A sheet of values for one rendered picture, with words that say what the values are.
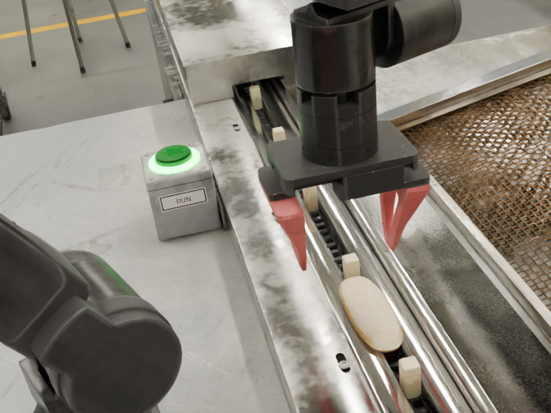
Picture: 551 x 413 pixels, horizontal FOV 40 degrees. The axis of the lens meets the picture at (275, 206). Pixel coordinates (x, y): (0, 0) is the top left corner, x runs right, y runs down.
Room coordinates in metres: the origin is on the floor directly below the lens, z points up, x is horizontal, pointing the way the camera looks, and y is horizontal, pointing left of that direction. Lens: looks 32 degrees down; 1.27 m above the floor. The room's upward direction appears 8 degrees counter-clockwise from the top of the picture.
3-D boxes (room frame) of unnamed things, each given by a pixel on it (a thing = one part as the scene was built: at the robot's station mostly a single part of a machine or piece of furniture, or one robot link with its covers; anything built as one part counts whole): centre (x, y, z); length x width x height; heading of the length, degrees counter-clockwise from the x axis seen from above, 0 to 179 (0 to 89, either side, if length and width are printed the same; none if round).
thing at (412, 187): (0.51, -0.08, 0.95); 0.07 x 0.07 x 0.09; 9
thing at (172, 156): (0.73, 0.10, 0.90); 0.04 x 0.04 x 0.02
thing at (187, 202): (0.73, 0.10, 0.84); 0.08 x 0.08 x 0.11; 9
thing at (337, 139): (0.50, -0.05, 1.02); 0.10 x 0.07 x 0.07; 99
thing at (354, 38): (0.51, -0.06, 1.08); 0.07 x 0.06 x 0.07; 121
